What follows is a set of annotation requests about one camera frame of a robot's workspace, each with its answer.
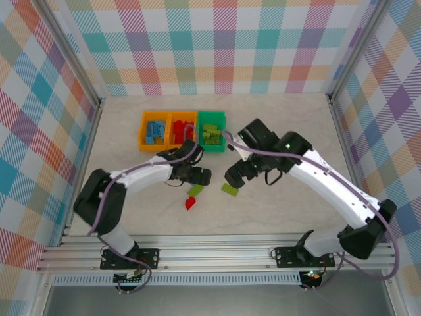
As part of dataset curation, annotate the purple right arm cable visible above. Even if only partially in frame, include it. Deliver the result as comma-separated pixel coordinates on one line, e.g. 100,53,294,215
220,130,397,292

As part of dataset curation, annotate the small circuit board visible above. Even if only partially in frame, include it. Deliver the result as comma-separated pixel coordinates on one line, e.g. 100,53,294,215
301,269,325,289
113,268,147,286

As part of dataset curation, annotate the slotted grey cable duct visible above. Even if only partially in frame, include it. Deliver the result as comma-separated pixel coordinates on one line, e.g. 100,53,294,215
52,275,302,286

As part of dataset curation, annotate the aluminum frame post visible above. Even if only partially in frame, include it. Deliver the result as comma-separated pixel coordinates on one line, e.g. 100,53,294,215
327,0,391,99
37,0,106,108

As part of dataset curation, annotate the aluminum side rail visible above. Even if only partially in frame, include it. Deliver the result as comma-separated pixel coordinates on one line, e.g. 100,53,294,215
58,97,107,247
327,93,378,242

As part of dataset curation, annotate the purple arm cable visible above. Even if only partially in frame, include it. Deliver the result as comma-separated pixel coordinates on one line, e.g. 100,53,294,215
87,124,201,296
220,130,397,292

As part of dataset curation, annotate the green plastic bin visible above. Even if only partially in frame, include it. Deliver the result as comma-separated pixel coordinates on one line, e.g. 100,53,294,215
196,110,228,154

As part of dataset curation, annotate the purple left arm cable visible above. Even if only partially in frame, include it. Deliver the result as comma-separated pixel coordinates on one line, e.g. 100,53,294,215
87,124,201,296

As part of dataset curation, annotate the orange plastic bin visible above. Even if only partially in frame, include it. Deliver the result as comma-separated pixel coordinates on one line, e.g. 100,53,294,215
167,111,199,153
137,110,172,153

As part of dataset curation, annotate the aluminum extrusion base rail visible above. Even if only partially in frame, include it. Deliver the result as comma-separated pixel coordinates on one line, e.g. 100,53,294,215
36,232,399,274

